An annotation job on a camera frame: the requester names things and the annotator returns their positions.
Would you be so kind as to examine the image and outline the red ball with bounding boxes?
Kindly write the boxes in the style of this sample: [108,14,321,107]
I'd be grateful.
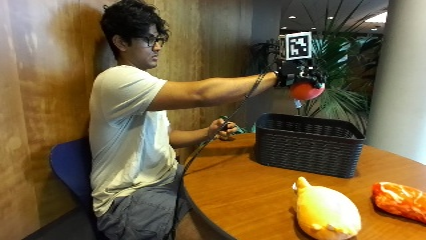
[289,82,326,102]

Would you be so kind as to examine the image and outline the black cable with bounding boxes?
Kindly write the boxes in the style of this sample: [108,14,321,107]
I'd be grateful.
[167,64,279,240]

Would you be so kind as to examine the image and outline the green palm plant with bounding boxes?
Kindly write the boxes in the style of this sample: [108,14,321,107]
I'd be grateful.
[247,18,386,135]

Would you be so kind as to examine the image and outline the white marker cube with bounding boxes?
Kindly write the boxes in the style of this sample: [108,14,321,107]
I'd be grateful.
[277,31,314,62]

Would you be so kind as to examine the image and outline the dark woven basket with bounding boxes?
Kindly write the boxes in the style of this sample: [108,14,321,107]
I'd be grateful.
[253,112,366,179]

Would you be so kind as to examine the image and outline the rectangular ceiling light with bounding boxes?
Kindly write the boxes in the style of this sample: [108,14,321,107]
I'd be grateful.
[363,11,388,24]

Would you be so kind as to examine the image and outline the the person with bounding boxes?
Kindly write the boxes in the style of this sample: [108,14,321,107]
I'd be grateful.
[88,0,327,240]

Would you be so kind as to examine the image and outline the yellow soft toy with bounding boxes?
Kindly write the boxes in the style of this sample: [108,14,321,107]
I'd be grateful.
[290,176,363,240]

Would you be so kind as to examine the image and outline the black eyeglasses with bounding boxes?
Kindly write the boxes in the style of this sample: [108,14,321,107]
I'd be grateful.
[132,35,167,48]

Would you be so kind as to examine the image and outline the blue chair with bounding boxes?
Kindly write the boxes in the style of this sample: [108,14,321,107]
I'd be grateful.
[48,136,109,240]

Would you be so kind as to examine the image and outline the orange patterned soft toy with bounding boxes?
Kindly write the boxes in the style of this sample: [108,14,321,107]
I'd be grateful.
[370,181,426,225]

